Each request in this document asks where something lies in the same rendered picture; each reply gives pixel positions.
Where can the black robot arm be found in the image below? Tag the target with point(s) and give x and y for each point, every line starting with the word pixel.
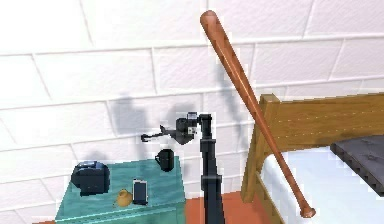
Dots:
pixel 210 173

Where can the teal bedside table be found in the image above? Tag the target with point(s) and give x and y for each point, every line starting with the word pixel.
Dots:
pixel 150 196

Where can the black mug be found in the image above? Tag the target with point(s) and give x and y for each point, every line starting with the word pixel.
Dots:
pixel 165 159

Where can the black alarm clock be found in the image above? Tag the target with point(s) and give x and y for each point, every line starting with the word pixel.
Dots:
pixel 90 178

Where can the tan round lump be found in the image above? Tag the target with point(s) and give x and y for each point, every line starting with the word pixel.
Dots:
pixel 124 198

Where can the wooden bed white mattress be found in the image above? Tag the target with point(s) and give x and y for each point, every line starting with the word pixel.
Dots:
pixel 316 133

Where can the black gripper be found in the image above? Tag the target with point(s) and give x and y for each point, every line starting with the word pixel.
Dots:
pixel 182 130

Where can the dark grey pillow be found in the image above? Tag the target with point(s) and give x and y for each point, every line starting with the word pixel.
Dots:
pixel 361 160

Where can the brown wooden baseball bat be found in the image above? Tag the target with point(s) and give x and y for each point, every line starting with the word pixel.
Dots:
pixel 248 96

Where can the silver mobile phone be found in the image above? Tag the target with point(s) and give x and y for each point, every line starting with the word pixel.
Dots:
pixel 140 191

